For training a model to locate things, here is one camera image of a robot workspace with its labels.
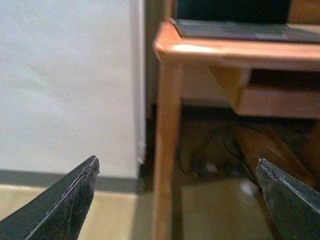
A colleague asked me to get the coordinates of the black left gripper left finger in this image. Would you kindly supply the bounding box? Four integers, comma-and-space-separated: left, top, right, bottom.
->
0, 155, 100, 240

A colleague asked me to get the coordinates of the grey open laptop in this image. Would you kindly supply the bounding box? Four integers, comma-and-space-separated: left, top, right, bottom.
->
172, 0, 320, 44

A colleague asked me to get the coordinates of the wooden desk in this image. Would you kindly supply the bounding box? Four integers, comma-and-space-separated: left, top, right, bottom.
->
152, 0, 320, 240

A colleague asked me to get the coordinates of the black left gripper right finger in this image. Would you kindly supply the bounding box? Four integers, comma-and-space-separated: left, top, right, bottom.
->
256, 158, 320, 240

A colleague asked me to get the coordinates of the wooden keyboard drawer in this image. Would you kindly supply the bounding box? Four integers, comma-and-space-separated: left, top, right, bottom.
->
234, 69, 320, 120

